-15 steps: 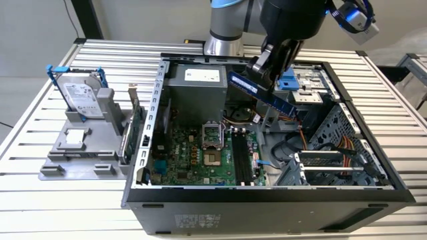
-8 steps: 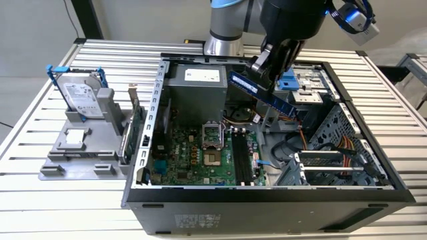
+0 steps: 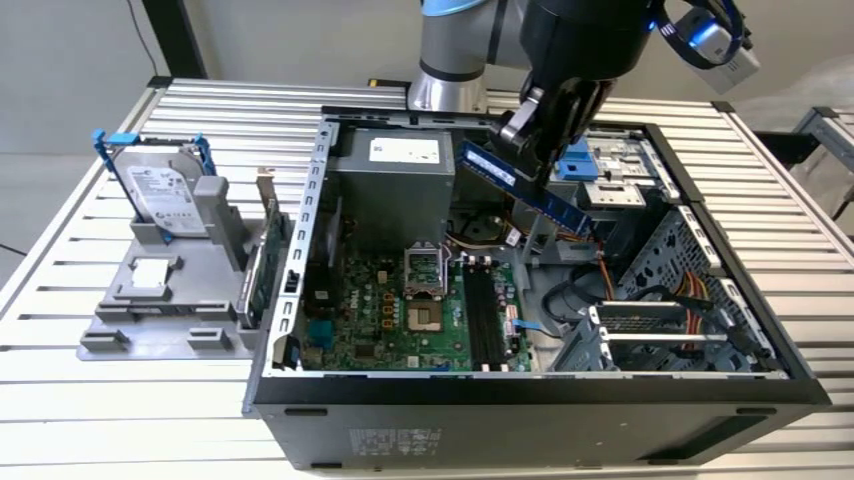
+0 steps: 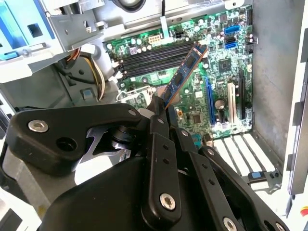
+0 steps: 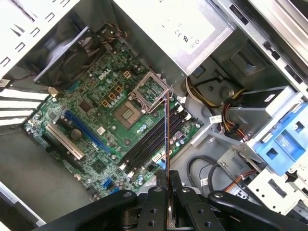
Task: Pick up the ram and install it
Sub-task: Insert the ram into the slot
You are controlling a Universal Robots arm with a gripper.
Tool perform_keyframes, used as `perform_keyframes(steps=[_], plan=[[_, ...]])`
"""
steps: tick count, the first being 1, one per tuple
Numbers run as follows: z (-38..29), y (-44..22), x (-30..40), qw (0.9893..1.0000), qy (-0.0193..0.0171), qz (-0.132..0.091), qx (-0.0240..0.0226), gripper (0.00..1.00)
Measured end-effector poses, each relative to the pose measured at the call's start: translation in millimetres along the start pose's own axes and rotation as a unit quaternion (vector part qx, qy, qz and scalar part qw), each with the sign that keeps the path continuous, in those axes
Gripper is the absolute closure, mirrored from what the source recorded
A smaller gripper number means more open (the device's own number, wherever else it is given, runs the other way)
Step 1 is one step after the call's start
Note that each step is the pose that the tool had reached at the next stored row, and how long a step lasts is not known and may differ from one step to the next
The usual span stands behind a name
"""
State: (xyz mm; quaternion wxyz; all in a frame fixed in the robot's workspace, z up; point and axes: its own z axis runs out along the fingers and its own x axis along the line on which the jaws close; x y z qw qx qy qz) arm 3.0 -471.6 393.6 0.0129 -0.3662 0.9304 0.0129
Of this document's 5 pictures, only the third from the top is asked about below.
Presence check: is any silver optical drive cage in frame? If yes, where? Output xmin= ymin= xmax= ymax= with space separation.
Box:
xmin=512 ymin=127 xmax=676 ymax=264

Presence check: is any hard disk in blue carrier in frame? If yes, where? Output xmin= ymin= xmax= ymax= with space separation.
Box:
xmin=92 ymin=127 xmax=214 ymax=241

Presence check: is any orange wire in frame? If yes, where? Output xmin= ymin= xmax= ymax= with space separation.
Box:
xmin=595 ymin=252 xmax=619 ymax=301

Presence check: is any green motherboard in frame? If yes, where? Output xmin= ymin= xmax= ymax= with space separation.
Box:
xmin=298 ymin=252 xmax=535 ymax=374

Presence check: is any grey parts rack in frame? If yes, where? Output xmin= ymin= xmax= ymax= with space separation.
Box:
xmin=76 ymin=174 xmax=294 ymax=361

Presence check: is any grey power supply unit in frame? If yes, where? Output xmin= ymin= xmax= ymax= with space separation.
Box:
xmin=325 ymin=127 xmax=459 ymax=251

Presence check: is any blue RAM stick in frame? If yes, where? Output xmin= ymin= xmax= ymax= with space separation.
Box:
xmin=459 ymin=139 xmax=596 ymax=235

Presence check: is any black open PC case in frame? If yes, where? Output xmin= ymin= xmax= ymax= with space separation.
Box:
xmin=238 ymin=102 xmax=832 ymax=471

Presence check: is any silver CPU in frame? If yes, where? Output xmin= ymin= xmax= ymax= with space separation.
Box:
xmin=132 ymin=257 xmax=172 ymax=286

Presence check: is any metal socket cover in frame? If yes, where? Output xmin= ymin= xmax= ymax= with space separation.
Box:
xmin=402 ymin=241 xmax=447 ymax=299

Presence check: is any blue drive latch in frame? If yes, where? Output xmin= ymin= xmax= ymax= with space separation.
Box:
xmin=556 ymin=137 xmax=597 ymax=182

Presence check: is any metal side table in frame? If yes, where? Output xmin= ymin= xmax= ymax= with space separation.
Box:
xmin=789 ymin=105 xmax=854 ymax=221

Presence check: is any silver disk bay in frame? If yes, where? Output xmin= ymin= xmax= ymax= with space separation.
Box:
xmin=552 ymin=299 xmax=732 ymax=374

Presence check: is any black case cable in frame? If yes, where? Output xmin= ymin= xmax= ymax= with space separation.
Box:
xmin=540 ymin=277 xmax=601 ymax=326

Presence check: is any graphics card with metal bracket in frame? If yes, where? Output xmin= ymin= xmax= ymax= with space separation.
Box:
xmin=236 ymin=167 xmax=294 ymax=329

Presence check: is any red yellow wire bundle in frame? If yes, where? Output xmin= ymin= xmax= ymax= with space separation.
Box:
xmin=669 ymin=272 xmax=713 ymax=337

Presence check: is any black frame post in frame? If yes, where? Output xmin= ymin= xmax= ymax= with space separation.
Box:
xmin=142 ymin=0 xmax=208 ymax=81

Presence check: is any round black speaker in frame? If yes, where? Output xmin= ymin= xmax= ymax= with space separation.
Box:
xmin=459 ymin=213 xmax=512 ymax=247

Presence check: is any blue expansion slot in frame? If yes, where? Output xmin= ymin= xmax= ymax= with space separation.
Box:
xmin=304 ymin=322 xmax=334 ymax=349

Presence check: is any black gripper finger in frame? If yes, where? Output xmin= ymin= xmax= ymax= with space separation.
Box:
xmin=532 ymin=79 xmax=615 ymax=194
xmin=489 ymin=82 xmax=545 ymax=151

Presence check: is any CPU socket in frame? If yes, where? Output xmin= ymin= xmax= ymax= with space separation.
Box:
xmin=405 ymin=295 xmax=445 ymax=334

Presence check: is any black RAM slot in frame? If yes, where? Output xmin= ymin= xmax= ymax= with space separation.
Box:
xmin=463 ymin=255 xmax=493 ymax=372

